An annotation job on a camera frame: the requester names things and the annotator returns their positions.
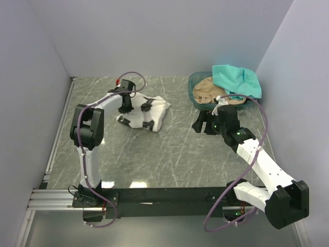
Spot beige t shirt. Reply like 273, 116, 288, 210
192, 77, 246, 105

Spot aluminium frame rail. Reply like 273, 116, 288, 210
25, 186, 299, 210

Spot black base crossbar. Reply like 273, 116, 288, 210
71, 187, 259, 219

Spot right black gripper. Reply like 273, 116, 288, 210
192, 109, 227, 136

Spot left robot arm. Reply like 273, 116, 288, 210
69, 79, 136, 207

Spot white printed t shirt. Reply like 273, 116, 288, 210
116, 93, 170, 132

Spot teal t shirt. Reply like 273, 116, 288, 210
212, 64, 262, 99

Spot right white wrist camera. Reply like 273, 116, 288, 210
211, 96, 229, 116

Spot teal plastic laundry basket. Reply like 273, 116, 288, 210
188, 66, 262, 111

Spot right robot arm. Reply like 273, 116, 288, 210
192, 105, 309, 229

